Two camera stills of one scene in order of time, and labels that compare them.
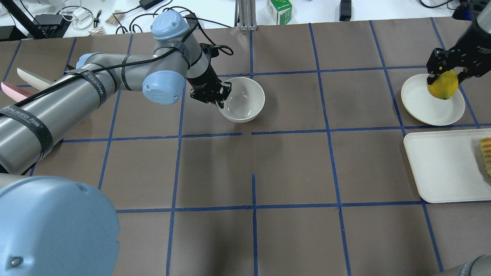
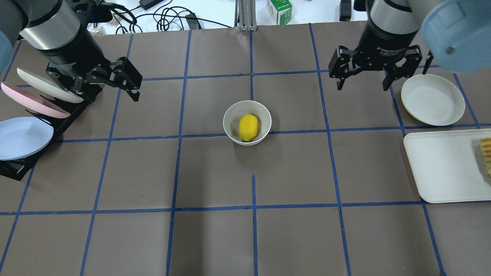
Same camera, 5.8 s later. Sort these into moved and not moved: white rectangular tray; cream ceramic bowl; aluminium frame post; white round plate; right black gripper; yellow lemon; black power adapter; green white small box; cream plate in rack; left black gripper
Moved: cream ceramic bowl; yellow lemon; left black gripper; right black gripper
Not moved: white round plate; black power adapter; white rectangular tray; aluminium frame post; cream plate in rack; green white small box
